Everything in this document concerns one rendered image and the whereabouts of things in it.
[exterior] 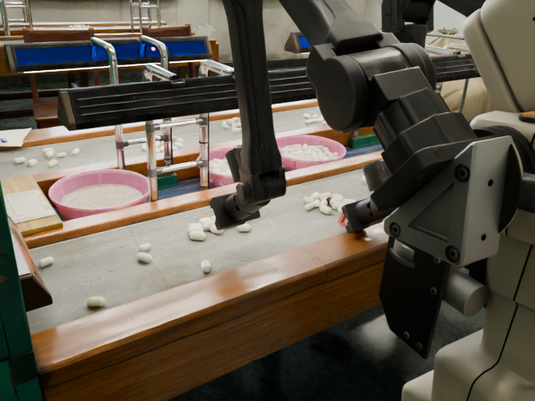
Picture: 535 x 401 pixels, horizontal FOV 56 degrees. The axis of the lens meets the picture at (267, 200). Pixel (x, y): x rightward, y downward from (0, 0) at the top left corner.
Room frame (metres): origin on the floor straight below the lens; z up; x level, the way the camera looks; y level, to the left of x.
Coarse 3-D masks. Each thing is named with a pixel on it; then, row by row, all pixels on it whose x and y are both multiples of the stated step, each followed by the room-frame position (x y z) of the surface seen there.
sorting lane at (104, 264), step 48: (288, 192) 1.35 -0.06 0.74; (336, 192) 1.36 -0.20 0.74; (96, 240) 1.01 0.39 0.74; (144, 240) 1.02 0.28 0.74; (192, 240) 1.04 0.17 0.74; (240, 240) 1.05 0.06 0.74; (288, 240) 1.06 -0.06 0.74; (48, 288) 0.82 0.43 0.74; (96, 288) 0.83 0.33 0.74; (144, 288) 0.84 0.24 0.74
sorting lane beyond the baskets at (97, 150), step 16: (288, 112) 2.20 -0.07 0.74; (304, 112) 2.22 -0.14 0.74; (320, 112) 2.23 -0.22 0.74; (176, 128) 1.89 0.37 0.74; (192, 128) 1.90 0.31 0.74; (224, 128) 1.92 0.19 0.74; (288, 128) 1.96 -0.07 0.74; (304, 128) 1.98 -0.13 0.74; (64, 144) 1.64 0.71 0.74; (80, 144) 1.65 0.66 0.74; (96, 144) 1.66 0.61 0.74; (112, 144) 1.67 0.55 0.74; (160, 144) 1.69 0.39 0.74; (192, 144) 1.71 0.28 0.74; (0, 160) 1.47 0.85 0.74; (48, 160) 1.49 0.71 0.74; (64, 160) 1.50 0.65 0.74; (80, 160) 1.50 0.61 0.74; (96, 160) 1.51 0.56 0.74; (112, 160) 1.52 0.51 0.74; (0, 176) 1.35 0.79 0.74; (16, 176) 1.35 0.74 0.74
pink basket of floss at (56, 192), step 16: (80, 176) 1.33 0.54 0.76; (96, 176) 1.36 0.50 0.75; (112, 176) 1.37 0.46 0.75; (128, 176) 1.36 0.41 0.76; (64, 192) 1.27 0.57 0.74; (144, 192) 1.30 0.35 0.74; (64, 208) 1.13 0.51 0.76; (80, 208) 1.11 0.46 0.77; (96, 208) 1.12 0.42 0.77; (112, 208) 1.13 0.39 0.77
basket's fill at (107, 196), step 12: (72, 192) 1.29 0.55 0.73; (84, 192) 1.28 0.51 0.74; (96, 192) 1.30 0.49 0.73; (108, 192) 1.28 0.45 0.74; (120, 192) 1.29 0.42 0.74; (132, 192) 1.30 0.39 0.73; (72, 204) 1.20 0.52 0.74; (84, 204) 1.20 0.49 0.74; (96, 204) 1.20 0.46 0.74; (108, 204) 1.21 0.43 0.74; (120, 204) 1.22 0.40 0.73
